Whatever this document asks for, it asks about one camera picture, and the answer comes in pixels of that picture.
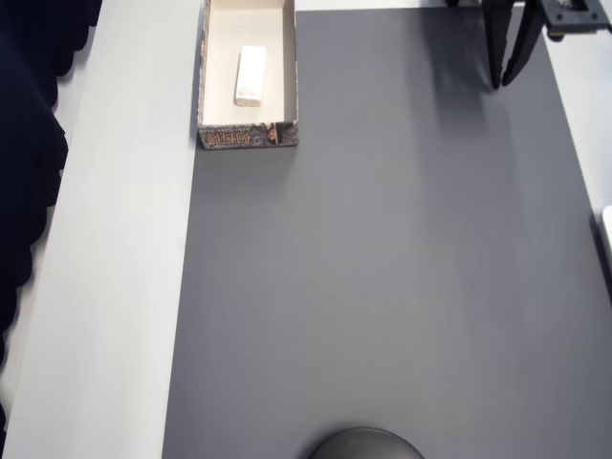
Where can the white rectangular block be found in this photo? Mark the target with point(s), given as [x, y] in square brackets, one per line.
[249, 76]

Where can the patterned open cardboard box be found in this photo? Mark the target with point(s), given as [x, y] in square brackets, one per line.
[248, 138]

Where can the grey desk mat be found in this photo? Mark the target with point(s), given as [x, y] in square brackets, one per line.
[382, 239]

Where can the black round-base stand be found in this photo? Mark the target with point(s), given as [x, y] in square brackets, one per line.
[363, 444]

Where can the dark blue curtain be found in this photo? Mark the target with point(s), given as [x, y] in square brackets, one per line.
[24, 143]

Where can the black gripper camera mount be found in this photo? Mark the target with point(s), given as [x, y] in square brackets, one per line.
[574, 24]

